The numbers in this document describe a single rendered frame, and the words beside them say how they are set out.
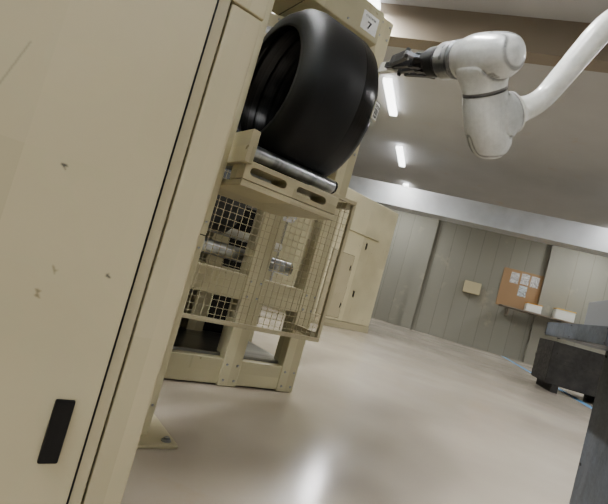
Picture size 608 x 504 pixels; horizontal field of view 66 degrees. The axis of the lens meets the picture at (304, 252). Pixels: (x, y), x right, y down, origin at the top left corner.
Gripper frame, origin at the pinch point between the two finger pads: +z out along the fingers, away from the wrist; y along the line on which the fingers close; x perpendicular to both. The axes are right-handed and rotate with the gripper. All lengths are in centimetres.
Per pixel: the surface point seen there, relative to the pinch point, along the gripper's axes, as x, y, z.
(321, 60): 4.4, 14.7, 12.1
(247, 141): 34.3, 26.1, 15.6
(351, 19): -36, -19, 62
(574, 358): 91, -593, 175
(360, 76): 2.4, 0.8, 10.8
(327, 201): 41.1, -7.0, 14.5
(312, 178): 35.9, -0.3, 17.5
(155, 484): 122, 30, -13
